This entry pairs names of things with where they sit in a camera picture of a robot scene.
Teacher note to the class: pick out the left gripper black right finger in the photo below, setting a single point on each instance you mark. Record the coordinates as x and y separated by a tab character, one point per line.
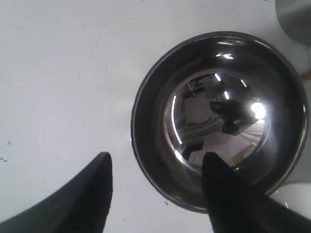
235	206

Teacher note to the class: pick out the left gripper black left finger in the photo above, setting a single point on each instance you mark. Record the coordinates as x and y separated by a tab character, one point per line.
80	206

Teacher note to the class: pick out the white ceramic bowl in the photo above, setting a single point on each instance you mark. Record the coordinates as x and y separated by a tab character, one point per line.
296	197

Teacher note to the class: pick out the stainless steel bowl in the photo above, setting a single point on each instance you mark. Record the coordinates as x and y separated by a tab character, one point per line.
224	92

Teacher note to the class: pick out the stainless steel mug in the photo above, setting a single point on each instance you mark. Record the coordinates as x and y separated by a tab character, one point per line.
294	17

